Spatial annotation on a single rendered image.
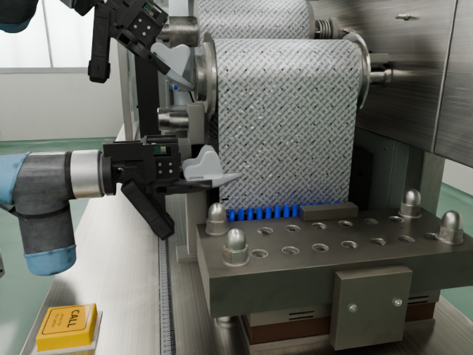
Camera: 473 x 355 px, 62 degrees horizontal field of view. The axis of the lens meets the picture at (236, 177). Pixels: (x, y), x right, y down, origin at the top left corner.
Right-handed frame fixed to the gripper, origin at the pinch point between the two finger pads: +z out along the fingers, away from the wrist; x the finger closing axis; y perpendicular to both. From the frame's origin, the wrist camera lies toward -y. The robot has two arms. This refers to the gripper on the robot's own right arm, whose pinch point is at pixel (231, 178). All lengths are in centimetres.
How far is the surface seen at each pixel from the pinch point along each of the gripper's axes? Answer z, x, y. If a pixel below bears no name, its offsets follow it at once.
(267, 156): 6.3, -0.3, 3.6
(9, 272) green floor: -107, 173, -109
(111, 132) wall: -84, 556, -96
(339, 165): 19.3, -0.3, 1.3
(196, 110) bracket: -4.8, 7.0, 10.6
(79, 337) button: -23.8, -13.5, -17.3
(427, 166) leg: 47.3, 13.1, -4.3
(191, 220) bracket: -6.2, 7.8, -10.6
